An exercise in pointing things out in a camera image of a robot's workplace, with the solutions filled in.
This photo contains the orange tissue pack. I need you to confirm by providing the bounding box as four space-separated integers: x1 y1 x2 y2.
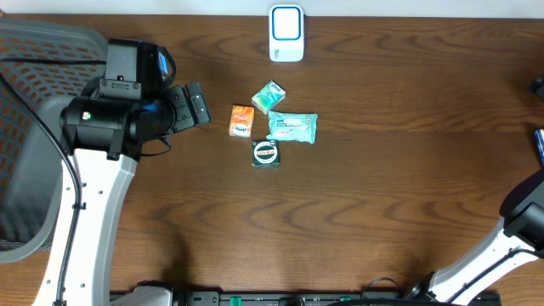
229 105 255 138

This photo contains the yellow snack bag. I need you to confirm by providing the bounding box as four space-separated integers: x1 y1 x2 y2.
535 129 544 166

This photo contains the green tissue pack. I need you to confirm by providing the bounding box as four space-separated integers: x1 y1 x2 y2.
252 81 286 115

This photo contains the dark green small box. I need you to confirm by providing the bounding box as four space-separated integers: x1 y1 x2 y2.
252 140 280 168

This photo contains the green wet wipes pack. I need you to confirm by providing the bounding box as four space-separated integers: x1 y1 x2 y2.
266 110 318 144

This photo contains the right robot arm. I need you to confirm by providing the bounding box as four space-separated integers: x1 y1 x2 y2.
404 166 543 305

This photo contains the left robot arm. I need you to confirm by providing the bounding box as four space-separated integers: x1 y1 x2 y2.
35 39 211 305

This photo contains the white barcode scanner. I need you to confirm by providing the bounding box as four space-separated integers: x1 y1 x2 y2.
269 4 305 62

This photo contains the grey plastic shopping basket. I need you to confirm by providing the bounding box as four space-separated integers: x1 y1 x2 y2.
1 19 107 264

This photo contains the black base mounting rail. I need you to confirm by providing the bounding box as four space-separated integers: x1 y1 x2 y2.
109 290 502 306

